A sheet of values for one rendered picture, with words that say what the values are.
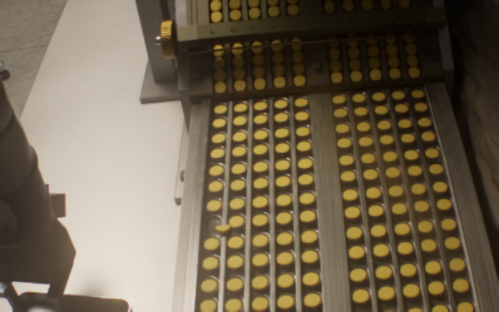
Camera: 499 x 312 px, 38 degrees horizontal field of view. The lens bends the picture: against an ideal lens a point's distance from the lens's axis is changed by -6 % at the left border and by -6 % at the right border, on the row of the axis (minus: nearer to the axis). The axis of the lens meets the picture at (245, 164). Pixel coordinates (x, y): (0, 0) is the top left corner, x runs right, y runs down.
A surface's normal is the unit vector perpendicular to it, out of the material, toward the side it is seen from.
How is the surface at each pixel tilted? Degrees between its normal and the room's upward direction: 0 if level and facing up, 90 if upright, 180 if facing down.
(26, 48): 0
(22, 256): 87
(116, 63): 0
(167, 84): 0
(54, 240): 70
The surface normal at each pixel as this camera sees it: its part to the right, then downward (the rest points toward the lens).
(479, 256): -0.12, -0.73
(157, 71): -0.02, 0.68
